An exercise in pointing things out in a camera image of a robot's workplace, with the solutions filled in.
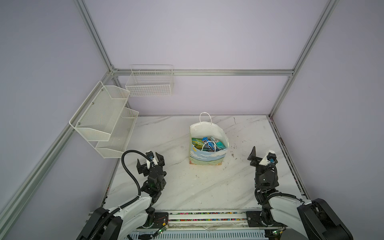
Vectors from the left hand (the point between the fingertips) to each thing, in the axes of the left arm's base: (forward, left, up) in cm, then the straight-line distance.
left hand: (147, 156), depth 81 cm
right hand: (+2, -63, +6) cm, 63 cm away
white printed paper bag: (+13, -33, +10) cm, 36 cm away
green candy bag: (+10, -28, 0) cm, 30 cm away
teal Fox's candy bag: (+6, -40, +3) cm, 41 cm away
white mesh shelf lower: (0, +15, +8) cm, 17 cm away
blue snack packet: (+6, -36, +4) cm, 36 cm away
